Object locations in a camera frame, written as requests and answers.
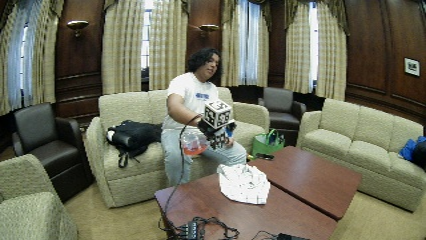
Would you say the black glove cable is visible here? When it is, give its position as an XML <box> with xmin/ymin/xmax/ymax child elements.
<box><xmin>157</xmin><ymin>114</ymin><xmax>203</xmax><ymax>234</ymax></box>

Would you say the dark leather armchair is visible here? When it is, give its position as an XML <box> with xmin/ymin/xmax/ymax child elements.
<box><xmin>256</xmin><ymin>86</ymin><xmax>307</xmax><ymax>147</ymax></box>
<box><xmin>10</xmin><ymin>102</ymin><xmax>95</xmax><ymax>203</ymax></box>

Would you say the framed wall picture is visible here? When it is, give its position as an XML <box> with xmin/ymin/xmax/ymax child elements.
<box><xmin>401</xmin><ymin>56</ymin><xmax>421</xmax><ymax>78</ymax></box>

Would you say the black hub with cables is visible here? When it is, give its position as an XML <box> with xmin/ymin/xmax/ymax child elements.
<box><xmin>163</xmin><ymin>216</ymin><xmax>240</xmax><ymax>240</ymax></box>

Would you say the black bag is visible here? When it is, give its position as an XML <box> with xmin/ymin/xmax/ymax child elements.
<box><xmin>411</xmin><ymin>140</ymin><xmax>426</xmax><ymax>172</ymax></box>

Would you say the beige three-seat sofa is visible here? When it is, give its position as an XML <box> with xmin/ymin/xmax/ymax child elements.
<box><xmin>295</xmin><ymin>97</ymin><xmax>426</xmax><ymax>213</ymax></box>
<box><xmin>82</xmin><ymin>86</ymin><xmax>271</xmax><ymax>210</ymax></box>

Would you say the green tote bag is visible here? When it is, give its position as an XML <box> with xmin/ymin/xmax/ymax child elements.
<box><xmin>250</xmin><ymin>128</ymin><xmax>286</xmax><ymax>158</ymax></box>

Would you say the black flat device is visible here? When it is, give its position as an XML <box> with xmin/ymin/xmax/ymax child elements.
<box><xmin>250</xmin><ymin>230</ymin><xmax>312</xmax><ymax>240</ymax></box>

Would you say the clear bottle with red liquid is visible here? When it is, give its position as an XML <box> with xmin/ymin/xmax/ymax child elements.
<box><xmin>179</xmin><ymin>129</ymin><xmax>210</xmax><ymax>157</ymax></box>

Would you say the beige checked curtain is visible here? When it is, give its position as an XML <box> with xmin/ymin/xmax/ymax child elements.
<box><xmin>219</xmin><ymin>0</ymin><xmax>243</xmax><ymax>88</ymax></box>
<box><xmin>26</xmin><ymin>0</ymin><xmax>66</xmax><ymax>107</ymax></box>
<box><xmin>282</xmin><ymin>0</ymin><xmax>314</xmax><ymax>95</ymax></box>
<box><xmin>255</xmin><ymin>0</ymin><xmax>271</xmax><ymax>89</ymax></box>
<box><xmin>147</xmin><ymin>0</ymin><xmax>190</xmax><ymax>91</ymax></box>
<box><xmin>314</xmin><ymin>0</ymin><xmax>348</xmax><ymax>102</ymax></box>
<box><xmin>101</xmin><ymin>0</ymin><xmax>146</xmax><ymax>96</ymax></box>

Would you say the person in white shirt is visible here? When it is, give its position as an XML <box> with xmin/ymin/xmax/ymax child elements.
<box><xmin>159</xmin><ymin>47</ymin><xmax>247</xmax><ymax>188</ymax></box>

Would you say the white crumpled cloth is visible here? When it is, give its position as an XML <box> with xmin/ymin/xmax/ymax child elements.
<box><xmin>215</xmin><ymin>162</ymin><xmax>272</xmax><ymax>206</ymax></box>

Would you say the blue cloth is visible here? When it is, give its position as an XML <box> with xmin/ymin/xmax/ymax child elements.
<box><xmin>396</xmin><ymin>135</ymin><xmax>426</xmax><ymax>163</ymax></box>

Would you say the brass wall sconce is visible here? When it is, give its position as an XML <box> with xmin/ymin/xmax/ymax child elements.
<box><xmin>65</xmin><ymin>19</ymin><xmax>90</xmax><ymax>38</ymax></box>
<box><xmin>196</xmin><ymin>23</ymin><xmax>220</xmax><ymax>38</ymax></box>

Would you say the black backpack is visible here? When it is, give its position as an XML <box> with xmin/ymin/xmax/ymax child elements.
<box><xmin>105</xmin><ymin>119</ymin><xmax>163</xmax><ymax>169</ymax></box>

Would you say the white marker cube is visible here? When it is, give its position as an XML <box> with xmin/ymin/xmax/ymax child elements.
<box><xmin>202</xmin><ymin>99</ymin><xmax>234</xmax><ymax>130</ymax></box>

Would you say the beige fabric armchair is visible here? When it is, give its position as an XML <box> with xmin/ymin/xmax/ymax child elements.
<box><xmin>0</xmin><ymin>153</ymin><xmax>79</xmax><ymax>240</ymax></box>

